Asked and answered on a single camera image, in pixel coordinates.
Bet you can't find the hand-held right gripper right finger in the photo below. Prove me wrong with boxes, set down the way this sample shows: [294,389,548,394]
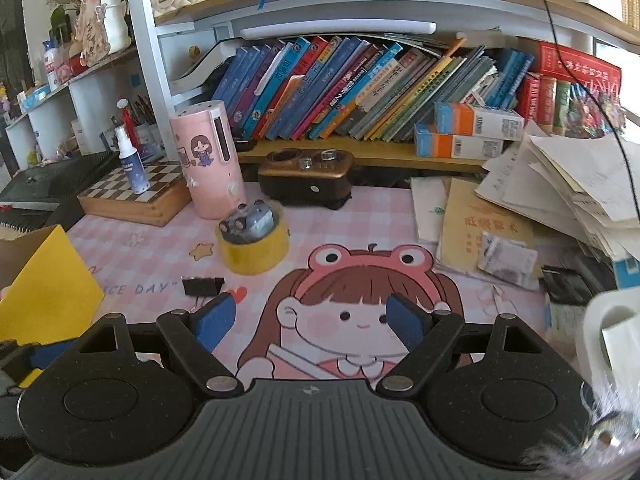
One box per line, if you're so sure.
[375,292,565,395]

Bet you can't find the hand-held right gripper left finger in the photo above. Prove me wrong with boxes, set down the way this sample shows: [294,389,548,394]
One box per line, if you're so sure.
[52,291,246,396]

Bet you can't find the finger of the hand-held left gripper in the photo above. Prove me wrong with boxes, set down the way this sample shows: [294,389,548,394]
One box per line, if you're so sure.
[0,340,76,391]

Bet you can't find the black binder clip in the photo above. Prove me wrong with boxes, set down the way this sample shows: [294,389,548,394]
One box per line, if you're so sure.
[181,276,226,312]

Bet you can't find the yellow cardboard box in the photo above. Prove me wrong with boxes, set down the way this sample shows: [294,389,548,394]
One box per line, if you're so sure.
[0,224,106,349]

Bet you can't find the yellow tape roll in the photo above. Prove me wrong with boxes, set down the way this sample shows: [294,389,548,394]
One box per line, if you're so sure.
[216,206,291,276]

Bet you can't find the gray cartoon stapler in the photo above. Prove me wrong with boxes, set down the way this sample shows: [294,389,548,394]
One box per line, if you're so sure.
[220,200,275,244]

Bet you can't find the pink checkered cartoon tablecloth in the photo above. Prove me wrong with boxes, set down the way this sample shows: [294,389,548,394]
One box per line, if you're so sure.
[65,180,603,392]

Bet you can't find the white green booklet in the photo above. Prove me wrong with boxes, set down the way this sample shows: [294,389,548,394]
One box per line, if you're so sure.
[411,176,454,244]

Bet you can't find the crumpled paper packet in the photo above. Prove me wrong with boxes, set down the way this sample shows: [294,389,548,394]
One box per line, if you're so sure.
[477,231,539,289]

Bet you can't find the kraft paper notebook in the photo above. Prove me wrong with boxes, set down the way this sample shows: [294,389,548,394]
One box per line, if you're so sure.
[435,177,544,282]

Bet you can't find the wooden chessboard box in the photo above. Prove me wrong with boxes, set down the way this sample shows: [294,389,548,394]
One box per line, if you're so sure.
[77,160,194,228]

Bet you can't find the pink cartoon cylinder container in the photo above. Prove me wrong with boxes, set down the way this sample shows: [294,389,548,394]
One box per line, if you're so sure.
[169,100,244,220]

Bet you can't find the small black box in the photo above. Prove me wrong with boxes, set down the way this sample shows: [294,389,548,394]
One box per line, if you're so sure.
[540,265,594,307]

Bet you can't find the dark brown desk device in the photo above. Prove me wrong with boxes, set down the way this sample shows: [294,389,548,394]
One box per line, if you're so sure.
[257,148,355,211]

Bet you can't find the white blue spray bottle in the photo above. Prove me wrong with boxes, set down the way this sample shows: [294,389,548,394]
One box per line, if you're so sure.
[114,119,151,195]

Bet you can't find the black electronic keyboard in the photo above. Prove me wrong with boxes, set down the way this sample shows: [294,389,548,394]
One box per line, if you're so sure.
[0,150,122,234]

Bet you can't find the orange blue white carton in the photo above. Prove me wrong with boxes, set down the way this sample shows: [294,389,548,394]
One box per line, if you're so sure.
[434,101,525,141]
[414,124,506,159]

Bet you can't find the white pen holder with pens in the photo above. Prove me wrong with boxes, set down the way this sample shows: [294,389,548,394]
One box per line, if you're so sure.
[122,95,167,159]

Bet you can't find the white plastic container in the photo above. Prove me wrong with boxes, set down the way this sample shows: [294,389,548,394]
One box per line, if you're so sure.
[574,290,640,393]

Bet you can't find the red tassel charm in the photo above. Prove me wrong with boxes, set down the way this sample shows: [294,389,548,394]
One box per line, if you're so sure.
[116,99,136,144]

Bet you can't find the pile of loose papers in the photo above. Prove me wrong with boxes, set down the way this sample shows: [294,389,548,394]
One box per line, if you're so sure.
[474,120,640,262]

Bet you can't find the row of leaning books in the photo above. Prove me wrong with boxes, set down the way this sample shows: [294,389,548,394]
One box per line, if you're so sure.
[210,35,534,144]

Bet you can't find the white file tray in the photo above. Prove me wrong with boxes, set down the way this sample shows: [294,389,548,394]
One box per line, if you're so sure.
[170,40,236,95]

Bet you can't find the blue tissue pack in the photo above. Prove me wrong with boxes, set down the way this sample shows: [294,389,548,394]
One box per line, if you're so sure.
[19,85,52,112]

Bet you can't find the white shelving unit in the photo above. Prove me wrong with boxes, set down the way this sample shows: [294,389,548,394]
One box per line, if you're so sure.
[4,49,153,172]

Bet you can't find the red upright book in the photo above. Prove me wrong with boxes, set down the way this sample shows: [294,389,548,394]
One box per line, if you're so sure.
[516,76,557,127]

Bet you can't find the wooden white bookshelf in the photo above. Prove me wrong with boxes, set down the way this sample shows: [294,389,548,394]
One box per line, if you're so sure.
[122,0,640,172]

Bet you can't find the colorful comic book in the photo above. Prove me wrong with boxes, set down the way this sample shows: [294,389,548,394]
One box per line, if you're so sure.
[566,81,627,139]

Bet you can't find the white bottle blue cap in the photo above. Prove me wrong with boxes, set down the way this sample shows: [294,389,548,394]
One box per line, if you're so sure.
[42,40,64,92]

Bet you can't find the white light bar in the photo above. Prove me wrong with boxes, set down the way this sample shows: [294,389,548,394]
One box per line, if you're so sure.
[239,21,436,41]

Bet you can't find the thick red dictionary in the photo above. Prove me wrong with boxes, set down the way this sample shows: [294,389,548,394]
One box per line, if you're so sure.
[529,41,623,94]

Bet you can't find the cat ornament plaque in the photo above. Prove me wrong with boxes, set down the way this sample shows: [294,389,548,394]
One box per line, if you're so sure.
[75,0,132,69]

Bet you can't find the black cable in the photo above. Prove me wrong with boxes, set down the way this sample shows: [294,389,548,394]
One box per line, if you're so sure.
[520,0,632,137]

